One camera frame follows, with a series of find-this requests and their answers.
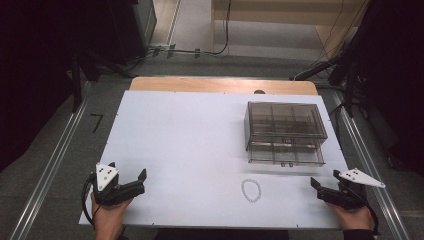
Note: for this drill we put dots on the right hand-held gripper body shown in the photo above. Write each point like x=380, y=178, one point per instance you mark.
x=346, y=196

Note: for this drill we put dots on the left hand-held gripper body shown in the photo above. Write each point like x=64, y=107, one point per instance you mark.
x=106, y=193

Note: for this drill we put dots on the clear grey large drawer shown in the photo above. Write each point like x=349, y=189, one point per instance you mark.
x=300, y=156

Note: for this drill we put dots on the clear grey drawer box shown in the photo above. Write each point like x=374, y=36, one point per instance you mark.
x=283, y=116

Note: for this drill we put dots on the person's left hand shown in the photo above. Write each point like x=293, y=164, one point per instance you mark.
x=108, y=216

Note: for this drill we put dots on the person's right hand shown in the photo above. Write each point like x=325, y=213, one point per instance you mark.
x=356, y=218

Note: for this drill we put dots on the white board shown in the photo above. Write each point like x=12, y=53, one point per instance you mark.
x=183, y=140

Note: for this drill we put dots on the clear grey narrow drawer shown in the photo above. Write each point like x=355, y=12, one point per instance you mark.
x=266, y=141

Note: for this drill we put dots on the black metal stand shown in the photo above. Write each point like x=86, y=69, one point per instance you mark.
x=348, y=76
x=77, y=83

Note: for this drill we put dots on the person's dark clothing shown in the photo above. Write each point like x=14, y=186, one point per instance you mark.
x=220, y=235

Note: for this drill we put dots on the black power strip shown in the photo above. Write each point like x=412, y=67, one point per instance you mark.
x=313, y=71

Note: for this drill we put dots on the wooden table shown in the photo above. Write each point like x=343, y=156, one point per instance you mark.
x=200, y=85

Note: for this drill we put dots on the dark curtain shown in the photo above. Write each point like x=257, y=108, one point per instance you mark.
x=396, y=83
x=33, y=66

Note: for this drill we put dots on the black cabinet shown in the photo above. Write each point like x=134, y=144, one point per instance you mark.
x=133, y=30

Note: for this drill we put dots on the light wooden furniture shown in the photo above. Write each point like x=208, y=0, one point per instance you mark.
x=286, y=15

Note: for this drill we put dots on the metal floor rail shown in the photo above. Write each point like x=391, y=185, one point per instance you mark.
x=50, y=163
x=370, y=166

